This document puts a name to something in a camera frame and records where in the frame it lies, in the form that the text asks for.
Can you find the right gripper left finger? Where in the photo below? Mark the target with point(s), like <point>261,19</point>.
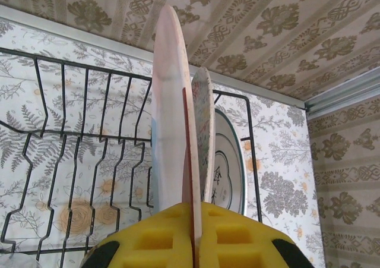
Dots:
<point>148,244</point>

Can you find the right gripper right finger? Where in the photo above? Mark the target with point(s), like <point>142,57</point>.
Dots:
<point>237,244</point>

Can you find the white plate with characters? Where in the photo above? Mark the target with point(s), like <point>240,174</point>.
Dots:
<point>225,161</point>

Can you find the multicolour patterned plate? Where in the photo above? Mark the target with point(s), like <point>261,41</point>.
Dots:
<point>205,125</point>

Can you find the red-backed pastel plate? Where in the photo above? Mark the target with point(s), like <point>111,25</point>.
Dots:
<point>172,101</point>

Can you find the floral table cloth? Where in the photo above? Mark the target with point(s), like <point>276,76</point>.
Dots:
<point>282,161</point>

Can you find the aluminium table edge rail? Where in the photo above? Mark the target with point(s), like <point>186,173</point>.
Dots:
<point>237,83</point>

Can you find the aluminium frame post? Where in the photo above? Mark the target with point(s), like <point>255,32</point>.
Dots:
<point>341,92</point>

